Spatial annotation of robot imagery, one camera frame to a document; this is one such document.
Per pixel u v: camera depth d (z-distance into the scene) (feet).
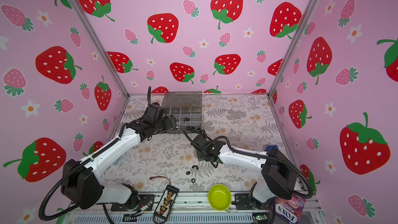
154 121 2.06
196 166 2.81
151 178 2.68
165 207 2.35
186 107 3.77
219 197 2.46
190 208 2.40
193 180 2.65
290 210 2.30
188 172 2.73
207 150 2.05
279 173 1.40
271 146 2.83
